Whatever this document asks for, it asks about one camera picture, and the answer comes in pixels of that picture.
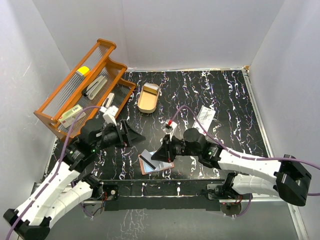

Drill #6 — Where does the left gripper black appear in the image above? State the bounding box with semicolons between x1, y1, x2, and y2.
92;119;146;152

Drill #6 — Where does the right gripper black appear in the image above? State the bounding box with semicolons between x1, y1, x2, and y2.
151;133;201;163

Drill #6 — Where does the beige oval tray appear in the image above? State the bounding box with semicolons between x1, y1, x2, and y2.
137;86;160;114

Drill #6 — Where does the white card black stripe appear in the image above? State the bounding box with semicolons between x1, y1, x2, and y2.
138;149;158;170

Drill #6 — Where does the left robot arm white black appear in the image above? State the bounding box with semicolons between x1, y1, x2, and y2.
3;119;146;240

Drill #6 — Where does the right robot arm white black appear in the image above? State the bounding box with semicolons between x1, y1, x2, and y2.
151;128;312;207

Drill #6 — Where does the small white stapler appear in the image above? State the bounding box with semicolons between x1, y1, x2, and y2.
102;92;115;109

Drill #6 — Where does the grey black stapler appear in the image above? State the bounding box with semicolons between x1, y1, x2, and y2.
81;75;107;100

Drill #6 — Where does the white printed paper packet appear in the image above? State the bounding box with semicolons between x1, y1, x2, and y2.
192;105;216;135

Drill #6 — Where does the orange wooden shelf rack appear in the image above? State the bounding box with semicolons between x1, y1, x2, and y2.
34;38;137;141

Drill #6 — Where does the green white staples box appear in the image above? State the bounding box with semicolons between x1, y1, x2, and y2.
59;104;83;128

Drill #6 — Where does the yellow grey eraser block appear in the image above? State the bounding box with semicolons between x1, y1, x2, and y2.
76;66;91;78

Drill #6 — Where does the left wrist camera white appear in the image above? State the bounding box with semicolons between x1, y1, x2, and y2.
99;105;119;125

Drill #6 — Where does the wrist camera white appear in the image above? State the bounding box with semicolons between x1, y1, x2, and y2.
99;105;119;125
162;119;178;140

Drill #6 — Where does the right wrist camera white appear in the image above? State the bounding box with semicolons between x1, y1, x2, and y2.
162;119;178;140

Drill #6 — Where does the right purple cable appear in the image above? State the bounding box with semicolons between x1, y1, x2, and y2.
169;104;320;217

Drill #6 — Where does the purple cable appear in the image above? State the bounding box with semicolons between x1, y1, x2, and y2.
169;104;320;217
4;106;103;240

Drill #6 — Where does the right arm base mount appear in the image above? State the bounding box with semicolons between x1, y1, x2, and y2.
200;183;252;205

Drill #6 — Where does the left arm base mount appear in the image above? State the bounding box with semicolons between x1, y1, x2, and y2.
80;183;119;220

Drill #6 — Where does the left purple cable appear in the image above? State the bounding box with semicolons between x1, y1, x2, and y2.
4;106;103;240

